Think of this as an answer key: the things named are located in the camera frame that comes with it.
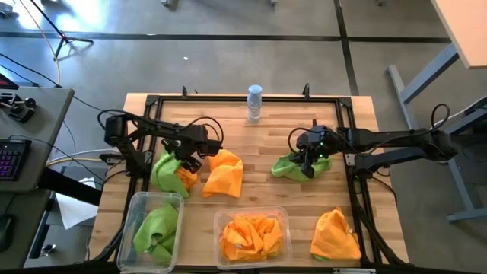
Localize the grey metal desk frame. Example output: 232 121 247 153
425 94 487 224

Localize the yellow floor cable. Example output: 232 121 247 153
17 0 62 88

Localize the clear water bottle blue cap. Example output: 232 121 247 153
246 84 264 123

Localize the black screen device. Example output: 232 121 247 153
0 72 20 91

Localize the white paper sheet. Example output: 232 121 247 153
55 177 100 231

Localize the black aluminium table frame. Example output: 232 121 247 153
89 94 410 267

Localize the black desk crossbar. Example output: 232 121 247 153
37 166 103 207

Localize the grey desk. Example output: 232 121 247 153
0 86 75 269

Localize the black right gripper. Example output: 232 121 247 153
295 124 340 180

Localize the grey metal table leg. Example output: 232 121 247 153
387 42 460 139

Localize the black computer mouse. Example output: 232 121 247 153
0 213 15 253

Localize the white floor cable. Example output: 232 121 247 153
46 147 115 165

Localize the black computer keyboard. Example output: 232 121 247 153
0 138 33 182

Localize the black tripod stand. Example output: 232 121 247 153
29 0 95 59

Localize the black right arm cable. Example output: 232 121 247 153
430 102 452 133

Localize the black floor cable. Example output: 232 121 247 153
0 52 107 115

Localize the light wooden table top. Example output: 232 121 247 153
431 0 487 70

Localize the black desk clamp device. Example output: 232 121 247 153
0 90 37 124

